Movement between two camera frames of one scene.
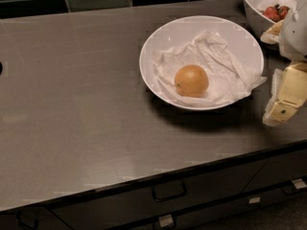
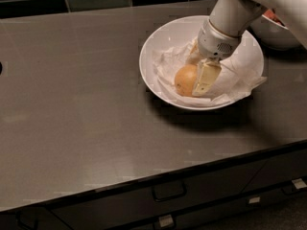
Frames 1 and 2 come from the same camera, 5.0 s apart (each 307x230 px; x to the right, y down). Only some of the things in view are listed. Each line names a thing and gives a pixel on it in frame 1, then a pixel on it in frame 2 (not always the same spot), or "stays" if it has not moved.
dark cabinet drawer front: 144,202 stays
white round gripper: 295,35 -> 213,44
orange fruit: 191,80 stays
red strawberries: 276,12 stays
